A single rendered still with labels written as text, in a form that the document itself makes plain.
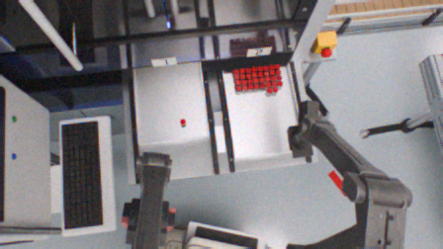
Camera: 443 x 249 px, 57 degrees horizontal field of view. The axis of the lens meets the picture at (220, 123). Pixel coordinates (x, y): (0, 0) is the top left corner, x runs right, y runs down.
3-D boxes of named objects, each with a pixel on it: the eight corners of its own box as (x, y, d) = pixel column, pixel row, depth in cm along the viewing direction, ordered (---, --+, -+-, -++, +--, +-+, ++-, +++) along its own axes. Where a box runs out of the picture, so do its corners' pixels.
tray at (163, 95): (132, 60, 158) (132, 57, 154) (199, 53, 159) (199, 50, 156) (139, 145, 149) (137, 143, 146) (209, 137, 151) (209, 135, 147)
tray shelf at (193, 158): (121, 64, 159) (120, 62, 158) (295, 45, 163) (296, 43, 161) (130, 186, 147) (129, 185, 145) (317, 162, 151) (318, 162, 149)
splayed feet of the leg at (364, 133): (357, 128, 244) (366, 123, 231) (437, 119, 247) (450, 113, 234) (360, 141, 242) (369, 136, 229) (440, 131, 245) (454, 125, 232)
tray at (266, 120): (221, 74, 157) (221, 70, 154) (287, 66, 159) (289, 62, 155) (234, 160, 149) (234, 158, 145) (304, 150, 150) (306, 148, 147)
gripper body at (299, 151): (307, 125, 130) (312, 119, 123) (311, 156, 128) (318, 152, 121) (287, 127, 130) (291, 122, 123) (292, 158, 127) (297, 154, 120)
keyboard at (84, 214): (61, 124, 158) (59, 124, 156) (98, 121, 159) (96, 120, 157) (64, 229, 148) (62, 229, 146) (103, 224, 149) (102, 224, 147)
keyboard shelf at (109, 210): (40, 124, 161) (38, 122, 158) (111, 116, 162) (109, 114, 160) (42, 240, 150) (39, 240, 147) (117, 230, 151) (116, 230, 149)
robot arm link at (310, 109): (302, 131, 109) (332, 135, 111) (304, 92, 112) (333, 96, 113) (288, 140, 121) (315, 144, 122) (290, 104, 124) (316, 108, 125)
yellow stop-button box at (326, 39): (310, 37, 154) (314, 28, 147) (328, 35, 154) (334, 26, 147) (313, 55, 152) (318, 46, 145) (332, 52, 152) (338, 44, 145)
